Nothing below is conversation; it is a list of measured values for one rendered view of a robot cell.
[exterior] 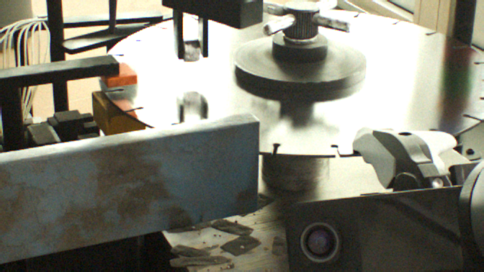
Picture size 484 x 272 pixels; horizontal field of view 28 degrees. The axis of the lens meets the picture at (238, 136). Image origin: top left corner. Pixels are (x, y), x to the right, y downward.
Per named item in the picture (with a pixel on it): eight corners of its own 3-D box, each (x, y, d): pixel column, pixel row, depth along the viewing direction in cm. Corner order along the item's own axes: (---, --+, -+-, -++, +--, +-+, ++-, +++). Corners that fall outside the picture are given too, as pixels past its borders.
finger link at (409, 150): (392, 171, 63) (447, 242, 56) (366, 173, 63) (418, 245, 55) (399, 107, 61) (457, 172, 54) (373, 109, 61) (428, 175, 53)
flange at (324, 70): (317, 104, 72) (318, 73, 71) (204, 70, 79) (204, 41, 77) (391, 64, 80) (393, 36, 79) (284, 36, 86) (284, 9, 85)
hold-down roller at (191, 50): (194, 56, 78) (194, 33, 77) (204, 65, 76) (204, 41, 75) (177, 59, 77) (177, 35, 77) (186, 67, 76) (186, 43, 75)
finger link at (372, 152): (422, 131, 68) (480, 196, 60) (343, 138, 67) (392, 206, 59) (427, 91, 67) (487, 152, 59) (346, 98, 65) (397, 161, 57)
